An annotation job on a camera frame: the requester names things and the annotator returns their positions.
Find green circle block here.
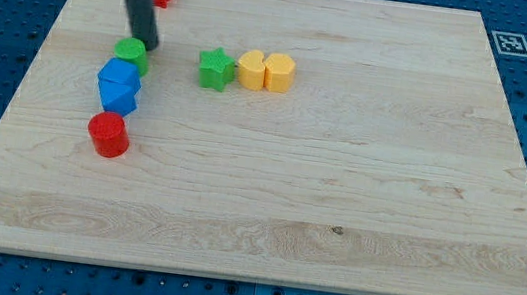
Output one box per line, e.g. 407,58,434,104
113,37,149,77

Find green star block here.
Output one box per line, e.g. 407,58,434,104
198,47,235,92

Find yellow heart block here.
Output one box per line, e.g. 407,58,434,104
237,50,266,91

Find yellow hexagon block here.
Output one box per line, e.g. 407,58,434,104
263,53,296,93

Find wooden board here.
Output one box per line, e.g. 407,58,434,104
0,0,527,295

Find red cylinder block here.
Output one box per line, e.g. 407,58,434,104
87,111,129,158

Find blue triangle block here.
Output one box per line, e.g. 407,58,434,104
98,80,137,116

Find blue cube block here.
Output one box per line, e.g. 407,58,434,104
97,58,141,93

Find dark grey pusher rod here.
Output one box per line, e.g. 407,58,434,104
124,0,159,51

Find white fiducial marker tag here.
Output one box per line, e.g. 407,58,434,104
492,31,527,58

